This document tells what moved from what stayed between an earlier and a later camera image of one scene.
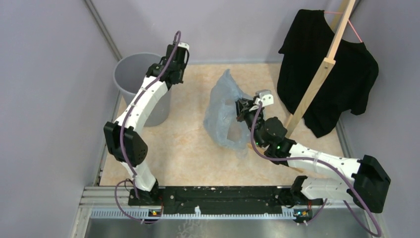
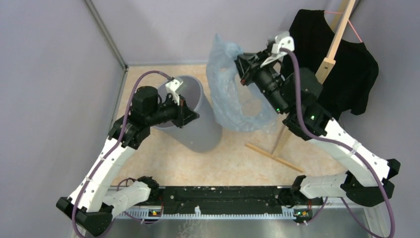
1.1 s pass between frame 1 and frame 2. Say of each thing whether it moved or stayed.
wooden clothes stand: stayed
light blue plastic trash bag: moved
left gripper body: moved
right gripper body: moved
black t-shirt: stayed
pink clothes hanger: stayed
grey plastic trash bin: moved
